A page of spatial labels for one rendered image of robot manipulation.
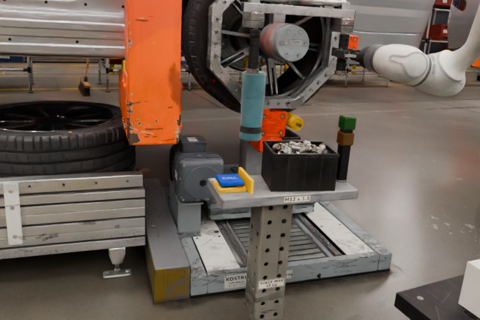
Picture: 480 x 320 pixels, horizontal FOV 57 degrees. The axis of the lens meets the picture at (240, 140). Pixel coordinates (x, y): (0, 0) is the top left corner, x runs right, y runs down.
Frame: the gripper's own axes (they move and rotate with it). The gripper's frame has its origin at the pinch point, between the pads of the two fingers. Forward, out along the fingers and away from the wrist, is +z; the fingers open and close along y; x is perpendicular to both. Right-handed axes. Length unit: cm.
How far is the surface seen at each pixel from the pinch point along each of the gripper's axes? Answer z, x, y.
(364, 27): 45, 9, 37
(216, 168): 10, -46, -43
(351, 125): -30.6, -19.4, -11.7
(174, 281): -17, -75, -62
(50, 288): 0, -83, -102
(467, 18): 168, 20, 215
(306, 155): -35, -27, -28
